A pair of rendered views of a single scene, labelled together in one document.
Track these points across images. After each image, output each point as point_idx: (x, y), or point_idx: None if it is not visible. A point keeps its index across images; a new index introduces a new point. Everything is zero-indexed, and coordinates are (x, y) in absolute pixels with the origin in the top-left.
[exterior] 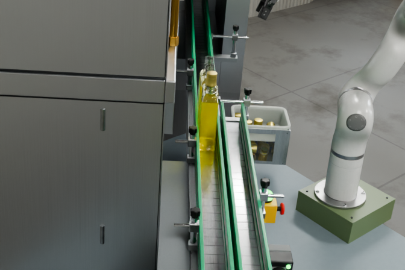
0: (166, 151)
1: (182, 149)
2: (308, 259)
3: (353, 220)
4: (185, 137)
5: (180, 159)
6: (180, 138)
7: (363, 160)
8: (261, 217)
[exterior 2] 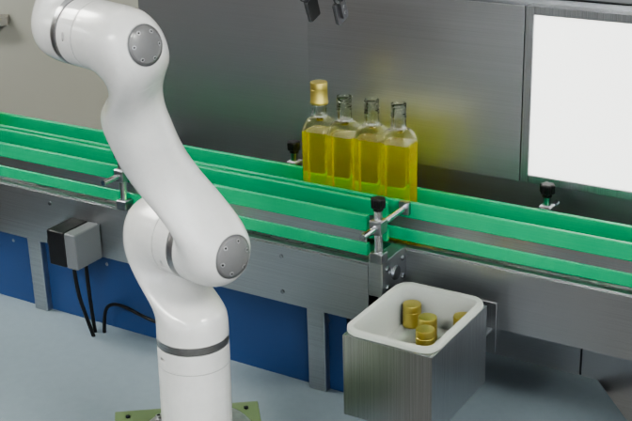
0: (554, 373)
1: (554, 392)
2: (135, 402)
3: (118, 415)
4: (601, 408)
5: (515, 380)
6: (601, 401)
7: (160, 357)
8: (82, 158)
